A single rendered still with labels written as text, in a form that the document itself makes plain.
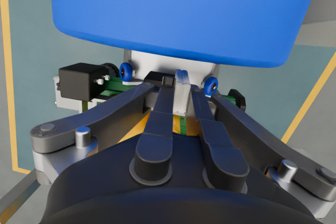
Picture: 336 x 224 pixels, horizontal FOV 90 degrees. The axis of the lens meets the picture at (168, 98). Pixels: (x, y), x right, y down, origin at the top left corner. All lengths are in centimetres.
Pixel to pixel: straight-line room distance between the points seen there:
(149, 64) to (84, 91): 16
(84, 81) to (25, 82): 153
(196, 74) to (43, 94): 160
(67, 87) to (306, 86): 164
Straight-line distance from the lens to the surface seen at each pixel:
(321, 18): 64
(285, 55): 19
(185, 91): 16
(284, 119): 176
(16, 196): 66
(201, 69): 43
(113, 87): 50
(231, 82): 146
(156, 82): 32
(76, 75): 42
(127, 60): 44
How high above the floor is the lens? 135
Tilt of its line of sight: 69 degrees down
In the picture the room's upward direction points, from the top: 170 degrees counter-clockwise
